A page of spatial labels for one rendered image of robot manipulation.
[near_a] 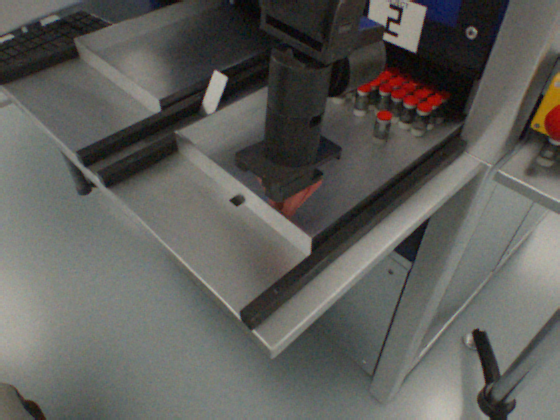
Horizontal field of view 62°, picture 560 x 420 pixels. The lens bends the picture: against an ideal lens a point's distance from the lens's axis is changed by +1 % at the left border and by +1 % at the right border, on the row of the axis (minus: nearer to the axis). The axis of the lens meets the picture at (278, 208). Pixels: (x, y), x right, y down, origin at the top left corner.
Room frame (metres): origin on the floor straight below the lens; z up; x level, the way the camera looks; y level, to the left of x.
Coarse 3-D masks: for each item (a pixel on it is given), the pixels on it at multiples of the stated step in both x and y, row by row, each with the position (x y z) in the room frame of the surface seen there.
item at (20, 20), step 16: (0, 0) 1.02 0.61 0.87; (16, 0) 1.05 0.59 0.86; (32, 0) 1.07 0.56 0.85; (48, 0) 1.10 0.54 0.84; (64, 0) 1.13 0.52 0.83; (80, 0) 1.16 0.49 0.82; (0, 16) 1.01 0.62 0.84; (16, 16) 1.04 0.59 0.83; (32, 16) 1.06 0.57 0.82; (48, 16) 1.10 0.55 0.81; (0, 32) 1.00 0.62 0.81
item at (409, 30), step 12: (372, 0) 0.64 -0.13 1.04; (384, 0) 0.62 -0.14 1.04; (396, 0) 0.61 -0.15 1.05; (372, 12) 0.64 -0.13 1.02; (384, 12) 0.62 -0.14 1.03; (396, 12) 0.61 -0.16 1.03; (408, 12) 0.60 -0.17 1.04; (420, 12) 0.58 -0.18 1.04; (384, 24) 0.62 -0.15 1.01; (396, 24) 0.61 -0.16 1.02; (408, 24) 0.59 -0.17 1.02; (420, 24) 0.58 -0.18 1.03; (384, 36) 0.62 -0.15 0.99; (408, 36) 0.59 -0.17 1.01; (408, 48) 0.59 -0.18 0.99
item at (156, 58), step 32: (192, 0) 0.94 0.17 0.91; (224, 0) 1.00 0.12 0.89; (96, 32) 0.79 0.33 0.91; (128, 32) 0.84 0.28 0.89; (160, 32) 0.86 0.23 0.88; (192, 32) 0.86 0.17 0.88; (224, 32) 0.86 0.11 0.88; (256, 32) 0.86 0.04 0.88; (96, 64) 0.72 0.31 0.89; (128, 64) 0.74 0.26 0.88; (160, 64) 0.74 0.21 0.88; (192, 64) 0.74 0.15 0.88; (224, 64) 0.74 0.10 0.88; (256, 64) 0.72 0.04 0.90; (160, 96) 0.64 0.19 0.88
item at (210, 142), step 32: (256, 96) 0.60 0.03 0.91; (192, 128) 0.52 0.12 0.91; (224, 128) 0.56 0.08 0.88; (256, 128) 0.56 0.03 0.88; (352, 128) 0.56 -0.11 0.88; (448, 128) 0.56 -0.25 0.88; (192, 160) 0.48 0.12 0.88; (224, 160) 0.48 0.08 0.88; (352, 160) 0.48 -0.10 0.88; (384, 160) 0.48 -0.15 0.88; (416, 160) 0.45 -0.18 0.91; (256, 192) 0.39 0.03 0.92; (320, 192) 0.42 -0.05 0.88; (352, 192) 0.42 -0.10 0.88; (384, 192) 0.41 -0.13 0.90; (288, 224) 0.34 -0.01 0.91; (320, 224) 0.37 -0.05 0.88
